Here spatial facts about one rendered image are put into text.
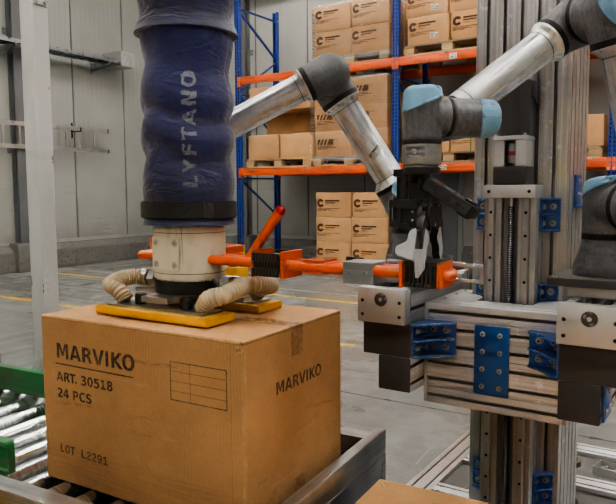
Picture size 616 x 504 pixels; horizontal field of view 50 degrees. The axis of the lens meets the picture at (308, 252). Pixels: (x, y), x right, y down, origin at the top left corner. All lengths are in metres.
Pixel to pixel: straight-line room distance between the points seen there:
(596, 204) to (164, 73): 1.01
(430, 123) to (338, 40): 8.51
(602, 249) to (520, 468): 0.64
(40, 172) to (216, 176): 3.02
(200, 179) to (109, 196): 11.03
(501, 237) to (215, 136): 0.80
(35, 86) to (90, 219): 7.87
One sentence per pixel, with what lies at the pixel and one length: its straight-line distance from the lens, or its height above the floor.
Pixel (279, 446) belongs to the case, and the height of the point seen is 0.70.
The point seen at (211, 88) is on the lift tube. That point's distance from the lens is 1.54.
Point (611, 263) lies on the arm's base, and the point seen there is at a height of 1.07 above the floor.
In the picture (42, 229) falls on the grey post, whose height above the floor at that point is 1.01.
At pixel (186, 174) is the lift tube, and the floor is 1.28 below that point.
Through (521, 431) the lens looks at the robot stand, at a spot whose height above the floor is 0.61.
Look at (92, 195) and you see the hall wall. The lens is 12.29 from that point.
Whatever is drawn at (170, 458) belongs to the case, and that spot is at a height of 0.68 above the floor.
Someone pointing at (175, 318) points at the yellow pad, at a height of 0.97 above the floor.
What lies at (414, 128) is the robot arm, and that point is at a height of 1.35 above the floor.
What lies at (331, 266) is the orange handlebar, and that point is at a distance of 1.36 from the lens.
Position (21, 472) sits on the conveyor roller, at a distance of 1.89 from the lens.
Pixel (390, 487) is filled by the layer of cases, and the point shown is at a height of 0.54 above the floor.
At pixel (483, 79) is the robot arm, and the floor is 1.47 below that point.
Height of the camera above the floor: 1.24
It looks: 5 degrees down
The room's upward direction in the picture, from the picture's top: straight up
